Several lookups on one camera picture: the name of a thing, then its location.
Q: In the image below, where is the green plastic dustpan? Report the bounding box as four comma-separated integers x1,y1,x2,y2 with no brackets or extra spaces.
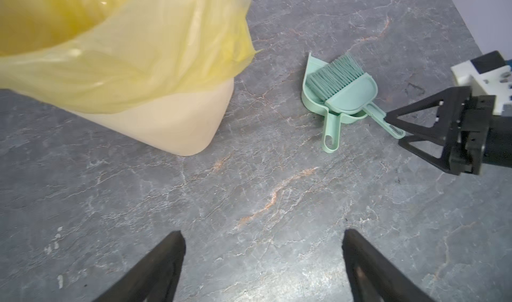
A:
301,53,367,153

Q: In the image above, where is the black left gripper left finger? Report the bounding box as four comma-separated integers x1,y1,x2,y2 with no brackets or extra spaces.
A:
95,231,186,301

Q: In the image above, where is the green hand brush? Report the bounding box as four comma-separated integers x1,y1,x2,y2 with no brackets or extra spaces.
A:
305,53,405,139

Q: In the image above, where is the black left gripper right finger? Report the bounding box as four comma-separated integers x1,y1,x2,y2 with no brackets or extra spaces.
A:
342,229,433,302

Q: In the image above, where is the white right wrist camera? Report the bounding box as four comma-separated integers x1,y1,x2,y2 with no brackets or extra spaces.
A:
451,51,511,117

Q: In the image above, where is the beige bin yellow bag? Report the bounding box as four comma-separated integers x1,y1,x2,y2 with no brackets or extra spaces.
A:
1,0,255,156

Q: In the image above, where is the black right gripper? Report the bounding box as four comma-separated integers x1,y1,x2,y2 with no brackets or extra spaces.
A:
385,87,511,175

